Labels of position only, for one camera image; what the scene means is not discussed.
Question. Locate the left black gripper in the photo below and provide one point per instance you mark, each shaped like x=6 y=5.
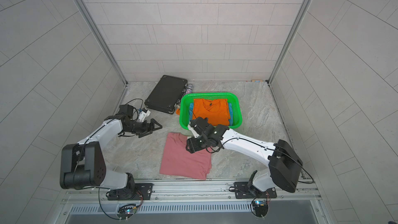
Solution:
x=145 y=130

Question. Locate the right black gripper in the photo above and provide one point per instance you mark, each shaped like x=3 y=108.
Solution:
x=192 y=144

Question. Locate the orange t-shirt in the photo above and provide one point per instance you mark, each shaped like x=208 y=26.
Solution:
x=211 y=112

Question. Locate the blue t-shirt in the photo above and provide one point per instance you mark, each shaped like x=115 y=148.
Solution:
x=230 y=113

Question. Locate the pink t-shirt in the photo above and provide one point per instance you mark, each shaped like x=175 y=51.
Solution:
x=177 y=161

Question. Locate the green plastic basket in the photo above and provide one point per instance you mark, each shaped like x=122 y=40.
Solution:
x=186 y=100

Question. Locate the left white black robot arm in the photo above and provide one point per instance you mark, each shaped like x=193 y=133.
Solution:
x=83 y=165

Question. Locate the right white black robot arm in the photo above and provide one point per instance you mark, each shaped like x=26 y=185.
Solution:
x=283 y=166

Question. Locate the black hard case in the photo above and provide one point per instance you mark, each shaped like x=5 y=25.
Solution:
x=166 y=94

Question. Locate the small purple bottle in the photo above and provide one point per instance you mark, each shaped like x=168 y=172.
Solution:
x=189 y=89

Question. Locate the right green circuit board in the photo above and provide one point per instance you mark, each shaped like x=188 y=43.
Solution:
x=259 y=208

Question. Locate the green circuit board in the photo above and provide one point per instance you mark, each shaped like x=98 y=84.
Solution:
x=259 y=208
x=125 y=212

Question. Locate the left green circuit board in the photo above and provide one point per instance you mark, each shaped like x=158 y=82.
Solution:
x=125 y=212

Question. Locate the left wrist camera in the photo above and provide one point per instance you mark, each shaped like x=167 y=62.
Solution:
x=144 y=113

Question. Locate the aluminium mounting rail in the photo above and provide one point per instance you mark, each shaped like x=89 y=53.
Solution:
x=189 y=190

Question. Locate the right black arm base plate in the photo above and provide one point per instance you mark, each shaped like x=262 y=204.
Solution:
x=243 y=191

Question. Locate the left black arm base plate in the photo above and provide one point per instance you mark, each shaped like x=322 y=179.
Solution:
x=141 y=191

